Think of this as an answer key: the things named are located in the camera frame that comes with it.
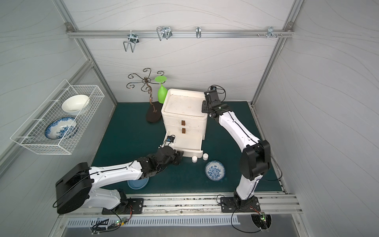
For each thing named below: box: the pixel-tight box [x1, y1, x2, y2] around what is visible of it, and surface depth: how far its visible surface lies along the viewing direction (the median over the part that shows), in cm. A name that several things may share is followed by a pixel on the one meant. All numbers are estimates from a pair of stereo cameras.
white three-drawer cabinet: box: [158, 88, 208, 158], surface depth 90 cm
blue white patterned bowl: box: [204, 159, 226, 182], surface depth 86 cm
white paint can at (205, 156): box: [202, 153, 209, 161], surface depth 90 cm
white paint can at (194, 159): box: [191, 155, 198, 164], surface depth 90 cm
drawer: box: [160, 130, 204, 159], surface depth 91 cm
